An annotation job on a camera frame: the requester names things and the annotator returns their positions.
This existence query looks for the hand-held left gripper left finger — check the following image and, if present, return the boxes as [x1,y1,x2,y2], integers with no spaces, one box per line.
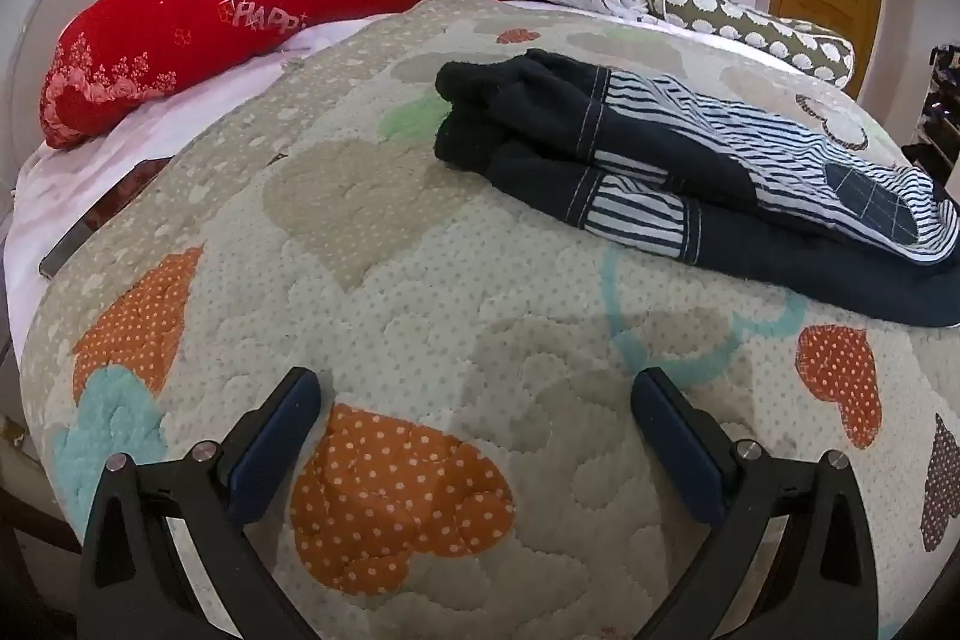
[75,366,331,640]

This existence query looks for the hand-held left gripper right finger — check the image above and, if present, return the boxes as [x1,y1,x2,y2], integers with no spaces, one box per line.
[630,366,880,640]

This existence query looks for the navy striped pants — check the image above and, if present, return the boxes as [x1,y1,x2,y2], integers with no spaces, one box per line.
[433,47,960,330]

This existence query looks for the heart patterned quilt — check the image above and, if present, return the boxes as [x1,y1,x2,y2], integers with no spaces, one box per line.
[19,0,960,640]

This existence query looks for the dark flat strip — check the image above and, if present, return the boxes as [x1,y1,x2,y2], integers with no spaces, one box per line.
[39,156,173,277]

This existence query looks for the white bed sheet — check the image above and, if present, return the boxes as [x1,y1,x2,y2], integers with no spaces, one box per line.
[4,14,376,341]

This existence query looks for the green white patterned bolster pillow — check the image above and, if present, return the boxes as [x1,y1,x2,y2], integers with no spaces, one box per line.
[643,0,856,94]

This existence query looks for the cluttered shelf rack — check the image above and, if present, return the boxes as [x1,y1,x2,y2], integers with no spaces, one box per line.
[900,40,960,199]

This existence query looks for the long red pillow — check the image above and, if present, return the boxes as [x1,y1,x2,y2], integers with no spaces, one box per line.
[39,0,526,152]

